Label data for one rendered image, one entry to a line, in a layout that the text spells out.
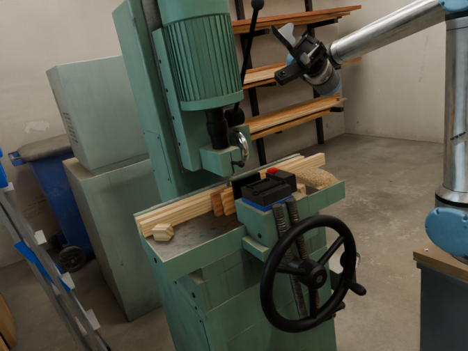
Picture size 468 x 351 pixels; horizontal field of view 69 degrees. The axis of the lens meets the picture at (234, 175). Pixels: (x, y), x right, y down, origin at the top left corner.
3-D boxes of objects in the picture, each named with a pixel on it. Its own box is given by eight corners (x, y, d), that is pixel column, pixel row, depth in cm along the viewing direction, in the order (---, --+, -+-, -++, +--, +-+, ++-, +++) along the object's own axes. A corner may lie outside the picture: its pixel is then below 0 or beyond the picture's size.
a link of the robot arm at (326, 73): (301, 74, 118) (318, 90, 113) (295, 68, 114) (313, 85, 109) (320, 53, 115) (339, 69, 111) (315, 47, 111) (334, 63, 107)
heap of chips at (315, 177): (320, 189, 101) (318, 177, 100) (289, 180, 113) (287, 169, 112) (340, 180, 105) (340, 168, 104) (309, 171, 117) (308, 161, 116)
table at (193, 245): (183, 305, 73) (177, 281, 71) (142, 250, 98) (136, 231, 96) (372, 205, 99) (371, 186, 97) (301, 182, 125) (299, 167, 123)
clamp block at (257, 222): (267, 249, 82) (262, 216, 79) (237, 230, 93) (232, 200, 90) (313, 225, 88) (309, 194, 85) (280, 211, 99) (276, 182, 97)
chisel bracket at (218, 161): (224, 182, 97) (219, 154, 94) (203, 173, 108) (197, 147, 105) (246, 174, 100) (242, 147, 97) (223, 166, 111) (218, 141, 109)
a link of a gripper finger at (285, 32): (280, 11, 99) (301, 33, 103) (266, 27, 101) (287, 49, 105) (283, 11, 97) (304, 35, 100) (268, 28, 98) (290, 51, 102)
